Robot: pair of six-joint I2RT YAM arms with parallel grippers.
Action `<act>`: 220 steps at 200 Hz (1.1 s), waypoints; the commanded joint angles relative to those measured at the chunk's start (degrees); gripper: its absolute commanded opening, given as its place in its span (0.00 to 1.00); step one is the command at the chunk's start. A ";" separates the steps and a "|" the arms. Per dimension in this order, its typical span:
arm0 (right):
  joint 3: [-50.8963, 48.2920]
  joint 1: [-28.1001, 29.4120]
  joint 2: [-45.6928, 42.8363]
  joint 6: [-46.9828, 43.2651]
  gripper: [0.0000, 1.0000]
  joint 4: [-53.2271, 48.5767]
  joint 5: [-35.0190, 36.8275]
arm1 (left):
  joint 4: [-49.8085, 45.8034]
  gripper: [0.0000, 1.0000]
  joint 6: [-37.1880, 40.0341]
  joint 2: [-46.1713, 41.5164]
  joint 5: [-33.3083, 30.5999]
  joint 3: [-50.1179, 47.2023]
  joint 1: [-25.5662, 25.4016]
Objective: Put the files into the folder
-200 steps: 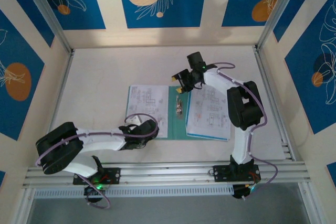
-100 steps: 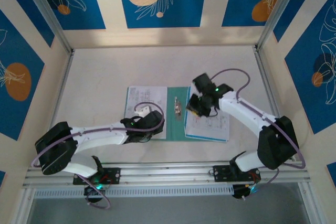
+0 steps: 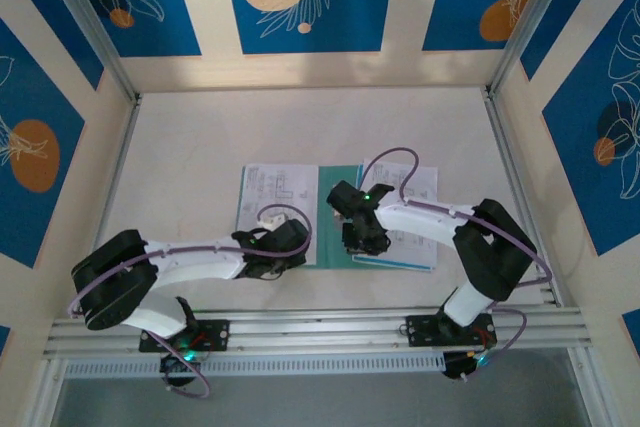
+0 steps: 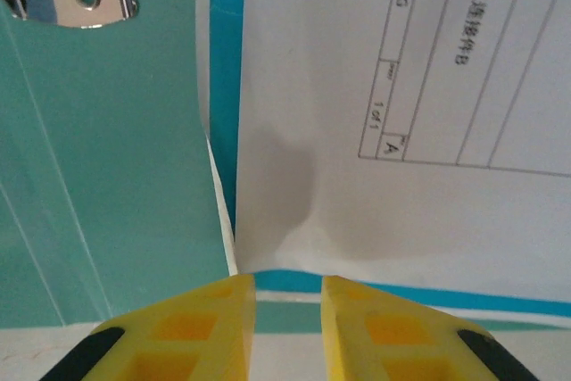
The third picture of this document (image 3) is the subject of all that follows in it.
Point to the aluminium frame upright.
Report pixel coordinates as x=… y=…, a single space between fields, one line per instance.
x=47 y=397
x=590 y=387

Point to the aluminium frame post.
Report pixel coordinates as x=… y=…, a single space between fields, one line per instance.
x=525 y=22
x=95 y=32

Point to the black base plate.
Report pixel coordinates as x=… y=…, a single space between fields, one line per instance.
x=425 y=329
x=215 y=334

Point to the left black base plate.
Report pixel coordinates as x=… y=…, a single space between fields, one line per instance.
x=215 y=334

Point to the white engineering drawing sheet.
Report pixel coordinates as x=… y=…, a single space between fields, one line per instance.
x=425 y=182

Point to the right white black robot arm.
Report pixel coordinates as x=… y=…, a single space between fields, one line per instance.
x=420 y=224

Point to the paper sheet with blue border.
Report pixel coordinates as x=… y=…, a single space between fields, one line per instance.
x=415 y=257

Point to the aluminium cross rail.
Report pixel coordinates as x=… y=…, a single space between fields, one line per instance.
x=320 y=332

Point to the drawing sheet with red stamp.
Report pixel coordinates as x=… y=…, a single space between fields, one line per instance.
x=280 y=187

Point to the aluminium side rail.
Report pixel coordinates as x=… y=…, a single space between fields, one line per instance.
x=506 y=147
x=107 y=207

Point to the green file folder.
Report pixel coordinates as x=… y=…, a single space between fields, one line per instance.
x=327 y=182

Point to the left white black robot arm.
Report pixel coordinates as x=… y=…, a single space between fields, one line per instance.
x=200 y=262

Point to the black arm base controller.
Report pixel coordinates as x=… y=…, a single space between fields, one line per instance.
x=460 y=367
x=175 y=367

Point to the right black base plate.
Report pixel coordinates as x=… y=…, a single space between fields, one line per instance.
x=425 y=329

